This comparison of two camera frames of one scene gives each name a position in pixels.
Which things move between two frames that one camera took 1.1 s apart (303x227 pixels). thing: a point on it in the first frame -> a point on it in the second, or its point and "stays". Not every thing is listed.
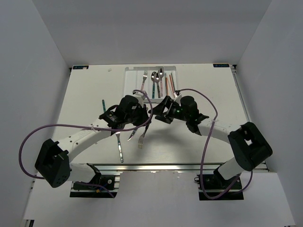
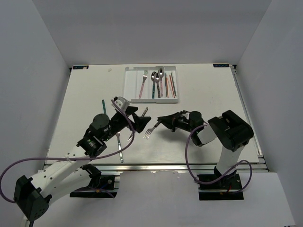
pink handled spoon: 161,73 stays
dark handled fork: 141,139 -> 148,132
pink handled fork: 145,76 stays
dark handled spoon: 157,78 stays
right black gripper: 159,109 -> 171,121
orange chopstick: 172,85 stays
